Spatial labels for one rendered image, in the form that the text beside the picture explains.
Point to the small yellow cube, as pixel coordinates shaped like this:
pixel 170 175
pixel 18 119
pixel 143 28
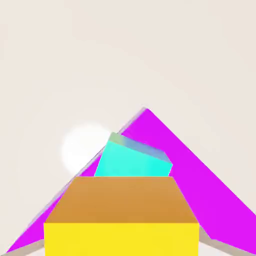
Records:
pixel 121 230

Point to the small cyan cube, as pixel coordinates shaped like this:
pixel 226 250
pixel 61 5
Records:
pixel 132 162

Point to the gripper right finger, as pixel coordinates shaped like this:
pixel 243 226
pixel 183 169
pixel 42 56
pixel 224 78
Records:
pixel 208 246

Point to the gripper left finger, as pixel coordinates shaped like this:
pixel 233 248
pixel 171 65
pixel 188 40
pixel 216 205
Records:
pixel 34 249

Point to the large magenta box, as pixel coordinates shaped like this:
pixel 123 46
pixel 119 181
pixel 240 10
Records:
pixel 200 190

